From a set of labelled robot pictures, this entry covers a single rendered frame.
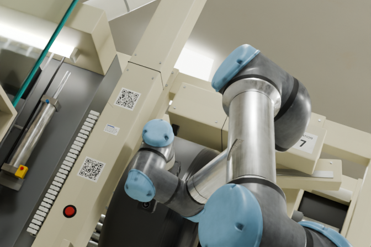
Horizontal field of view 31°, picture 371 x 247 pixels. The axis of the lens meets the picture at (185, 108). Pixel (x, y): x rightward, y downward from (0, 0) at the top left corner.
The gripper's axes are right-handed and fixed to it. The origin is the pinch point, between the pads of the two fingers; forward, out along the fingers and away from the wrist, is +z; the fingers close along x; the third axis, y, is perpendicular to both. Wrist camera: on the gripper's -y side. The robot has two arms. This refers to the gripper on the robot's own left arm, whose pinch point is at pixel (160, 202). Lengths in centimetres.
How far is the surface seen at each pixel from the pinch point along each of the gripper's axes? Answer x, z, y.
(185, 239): -8.8, 11.5, -3.1
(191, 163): -1.4, 8.3, 19.3
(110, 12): 70, 47, 96
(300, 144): -28, 46, 63
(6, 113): 62, 10, 14
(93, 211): 26.2, 29.0, 0.9
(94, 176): 30.7, 25.6, 11.2
